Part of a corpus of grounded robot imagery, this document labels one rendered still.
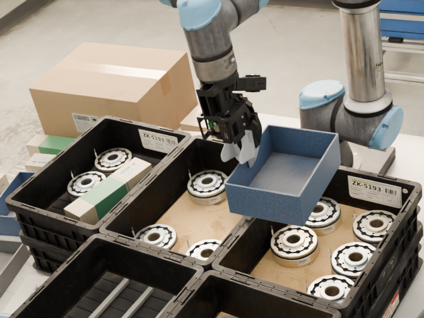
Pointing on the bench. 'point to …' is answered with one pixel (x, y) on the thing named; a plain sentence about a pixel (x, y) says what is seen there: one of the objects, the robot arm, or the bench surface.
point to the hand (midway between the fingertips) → (248, 159)
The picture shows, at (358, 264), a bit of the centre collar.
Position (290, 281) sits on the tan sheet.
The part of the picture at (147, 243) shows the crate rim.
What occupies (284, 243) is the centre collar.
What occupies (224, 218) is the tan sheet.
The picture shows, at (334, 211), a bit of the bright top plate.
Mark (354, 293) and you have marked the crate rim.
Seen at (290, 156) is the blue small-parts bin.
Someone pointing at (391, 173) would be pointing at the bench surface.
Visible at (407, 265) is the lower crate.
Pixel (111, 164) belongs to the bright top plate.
